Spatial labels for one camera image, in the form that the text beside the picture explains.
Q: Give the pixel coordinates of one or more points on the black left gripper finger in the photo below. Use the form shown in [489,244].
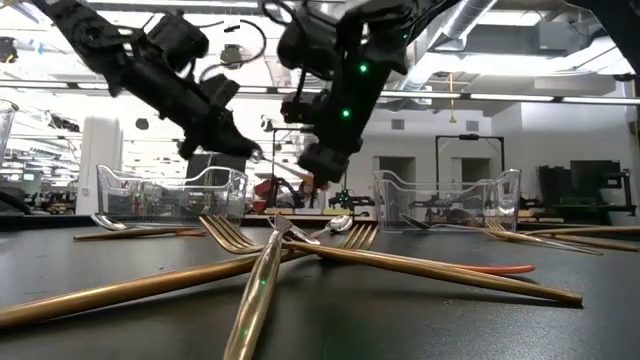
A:
[215,145]
[227,124]

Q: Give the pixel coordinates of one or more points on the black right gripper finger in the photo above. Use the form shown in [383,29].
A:
[315,162]
[338,162]

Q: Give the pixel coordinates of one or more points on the clear plastic bin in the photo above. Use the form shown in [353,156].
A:
[6,125]
[150,200]
[450,200]

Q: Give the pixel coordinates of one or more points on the gold chopstick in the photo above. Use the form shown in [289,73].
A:
[140,233]

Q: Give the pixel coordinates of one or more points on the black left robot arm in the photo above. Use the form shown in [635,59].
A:
[90,35]

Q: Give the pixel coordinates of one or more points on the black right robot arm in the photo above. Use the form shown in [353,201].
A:
[395,25]

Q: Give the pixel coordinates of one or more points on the black background robot arm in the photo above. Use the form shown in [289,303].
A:
[350,200]

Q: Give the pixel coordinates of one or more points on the black monitor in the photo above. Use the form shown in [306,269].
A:
[215,172]

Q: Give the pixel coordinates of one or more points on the person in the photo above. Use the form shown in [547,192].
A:
[309,197]

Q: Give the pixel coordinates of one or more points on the black round ceiling speaker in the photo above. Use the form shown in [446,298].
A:
[142,124]

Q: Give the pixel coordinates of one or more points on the red background object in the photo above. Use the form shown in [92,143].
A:
[262,192]

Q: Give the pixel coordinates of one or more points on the black ceiling dome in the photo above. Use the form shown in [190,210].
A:
[231,55]

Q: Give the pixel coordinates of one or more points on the white pillar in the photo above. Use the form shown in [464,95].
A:
[100,150]

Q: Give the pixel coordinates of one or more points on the long ceiling light strip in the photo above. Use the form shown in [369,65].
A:
[510,97]

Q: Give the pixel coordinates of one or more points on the black equipment rack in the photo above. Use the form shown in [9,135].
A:
[595,175]

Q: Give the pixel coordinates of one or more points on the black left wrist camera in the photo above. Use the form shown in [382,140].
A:
[221,90]

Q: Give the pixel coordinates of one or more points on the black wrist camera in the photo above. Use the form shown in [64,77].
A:
[221,90]
[300,110]

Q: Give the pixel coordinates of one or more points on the grey wall vent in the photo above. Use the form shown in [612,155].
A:
[397,124]
[472,125]

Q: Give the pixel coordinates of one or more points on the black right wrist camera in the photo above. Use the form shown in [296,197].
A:
[300,110]

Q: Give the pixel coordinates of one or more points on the silver ceiling duct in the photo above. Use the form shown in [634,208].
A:
[465,20]

